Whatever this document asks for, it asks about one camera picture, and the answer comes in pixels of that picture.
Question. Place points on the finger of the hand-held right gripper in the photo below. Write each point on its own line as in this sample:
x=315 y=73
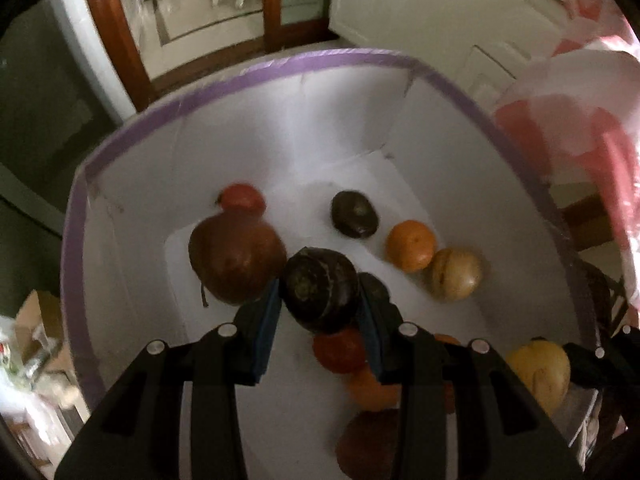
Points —
x=595 y=365

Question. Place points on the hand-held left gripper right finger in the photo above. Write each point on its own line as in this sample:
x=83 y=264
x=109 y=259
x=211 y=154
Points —
x=372 y=342

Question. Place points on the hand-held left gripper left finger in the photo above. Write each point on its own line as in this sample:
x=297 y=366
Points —
x=267 y=322

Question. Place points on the red tomato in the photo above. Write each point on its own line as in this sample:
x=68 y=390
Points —
x=340 y=351
x=242 y=197

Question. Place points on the orange mandarin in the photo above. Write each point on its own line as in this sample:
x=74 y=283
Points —
x=367 y=390
x=411 y=245
x=447 y=339

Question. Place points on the yellow pepino melon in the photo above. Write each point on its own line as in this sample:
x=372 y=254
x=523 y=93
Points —
x=542 y=375
x=456 y=274

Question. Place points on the dark passion fruit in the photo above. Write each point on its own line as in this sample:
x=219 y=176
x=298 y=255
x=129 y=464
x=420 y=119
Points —
x=320 y=290

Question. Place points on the red apple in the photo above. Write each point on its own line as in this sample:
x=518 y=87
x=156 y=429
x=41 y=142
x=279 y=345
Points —
x=367 y=445
x=235 y=260

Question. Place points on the dark avocado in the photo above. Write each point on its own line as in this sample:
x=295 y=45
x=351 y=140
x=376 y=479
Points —
x=354 y=214

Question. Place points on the white box purple rim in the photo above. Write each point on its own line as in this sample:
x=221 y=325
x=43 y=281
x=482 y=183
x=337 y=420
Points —
x=325 y=125

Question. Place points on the cardboard box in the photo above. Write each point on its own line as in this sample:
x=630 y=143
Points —
x=35 y=320

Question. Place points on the red white checkered tablecloth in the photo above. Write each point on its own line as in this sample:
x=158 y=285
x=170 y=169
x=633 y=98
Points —
x=550 y=125

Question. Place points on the white plastic bag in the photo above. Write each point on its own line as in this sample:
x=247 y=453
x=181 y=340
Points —
x=30 y=390

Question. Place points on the dark cabinet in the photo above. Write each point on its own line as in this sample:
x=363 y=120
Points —
x=45 y=110

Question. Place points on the white cabinet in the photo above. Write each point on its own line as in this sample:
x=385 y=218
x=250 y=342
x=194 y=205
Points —
x=425 y=5

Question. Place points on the wooden table frame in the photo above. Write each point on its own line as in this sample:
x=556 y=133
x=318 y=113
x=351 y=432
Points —
x=582 y=215

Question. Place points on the brown wooden door frame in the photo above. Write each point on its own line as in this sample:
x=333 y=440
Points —
x=105 y=35

